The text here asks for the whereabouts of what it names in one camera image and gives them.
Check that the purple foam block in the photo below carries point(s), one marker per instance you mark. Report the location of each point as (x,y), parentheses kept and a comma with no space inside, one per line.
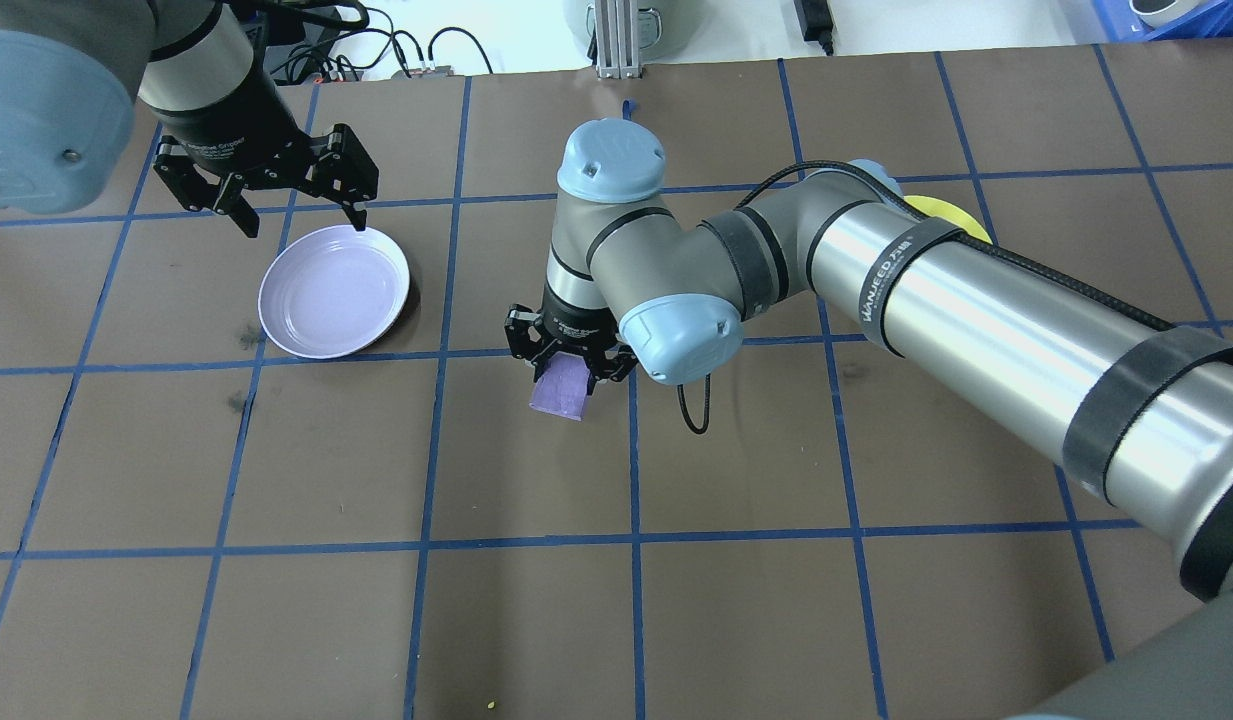
(559,395)

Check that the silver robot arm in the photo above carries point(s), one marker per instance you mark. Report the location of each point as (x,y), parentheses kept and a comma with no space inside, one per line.
(976,330)
(36,110)

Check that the light purple plate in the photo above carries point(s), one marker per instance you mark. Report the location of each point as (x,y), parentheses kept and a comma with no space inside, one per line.
(334,292)

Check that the yellow plate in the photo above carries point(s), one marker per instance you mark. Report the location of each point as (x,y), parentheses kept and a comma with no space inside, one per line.
(941,215)

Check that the black power adapter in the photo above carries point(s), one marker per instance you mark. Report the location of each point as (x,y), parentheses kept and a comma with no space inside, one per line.
(814,20)

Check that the white mug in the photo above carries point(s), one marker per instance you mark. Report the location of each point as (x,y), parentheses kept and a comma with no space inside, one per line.
(1156,10)

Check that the blue plastic bin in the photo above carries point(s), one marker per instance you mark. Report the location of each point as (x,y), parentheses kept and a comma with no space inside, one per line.
(1216,15)

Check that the aluminium profile post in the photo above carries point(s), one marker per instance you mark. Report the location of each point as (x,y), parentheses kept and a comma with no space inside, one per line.
(616,40)

